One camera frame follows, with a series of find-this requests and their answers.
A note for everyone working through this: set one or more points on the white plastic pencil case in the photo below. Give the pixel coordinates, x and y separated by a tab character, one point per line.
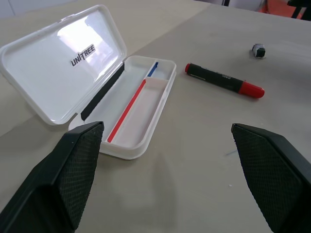
73	80

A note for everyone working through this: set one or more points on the black frame in background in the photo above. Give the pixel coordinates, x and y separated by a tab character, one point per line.
299	6

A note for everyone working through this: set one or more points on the black marker with red cap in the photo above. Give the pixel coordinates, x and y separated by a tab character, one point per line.
223	79

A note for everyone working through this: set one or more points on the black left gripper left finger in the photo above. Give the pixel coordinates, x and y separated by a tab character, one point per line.
48	184

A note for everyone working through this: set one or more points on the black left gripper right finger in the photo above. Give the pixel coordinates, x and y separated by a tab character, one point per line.
274	179

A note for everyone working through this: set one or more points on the orange object in background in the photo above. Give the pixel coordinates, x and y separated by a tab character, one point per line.
274	8

